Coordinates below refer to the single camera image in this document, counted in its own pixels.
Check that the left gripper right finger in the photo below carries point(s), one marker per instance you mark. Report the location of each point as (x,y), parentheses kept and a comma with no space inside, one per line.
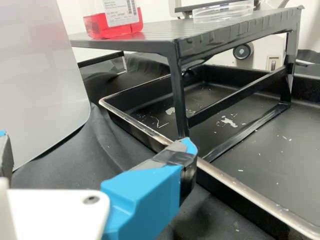
(142,195)

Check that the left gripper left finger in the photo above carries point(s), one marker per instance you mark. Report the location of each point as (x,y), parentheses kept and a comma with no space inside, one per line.
(5,155)

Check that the petri dish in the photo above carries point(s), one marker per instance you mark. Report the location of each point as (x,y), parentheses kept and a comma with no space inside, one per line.
(220,12)

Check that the white box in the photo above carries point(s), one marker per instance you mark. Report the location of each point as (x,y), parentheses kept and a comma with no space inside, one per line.
(37,75)

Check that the black tray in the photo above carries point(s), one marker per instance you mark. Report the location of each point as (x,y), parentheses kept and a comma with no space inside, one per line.
(270,160)

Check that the red liquid bottle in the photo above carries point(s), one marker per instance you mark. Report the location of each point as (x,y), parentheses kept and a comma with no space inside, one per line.
(100,25)

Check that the black platform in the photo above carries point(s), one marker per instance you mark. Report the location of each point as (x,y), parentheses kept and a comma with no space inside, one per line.
(160,32)

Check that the cream microscope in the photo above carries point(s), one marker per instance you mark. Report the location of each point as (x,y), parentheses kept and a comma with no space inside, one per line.
(262,47)

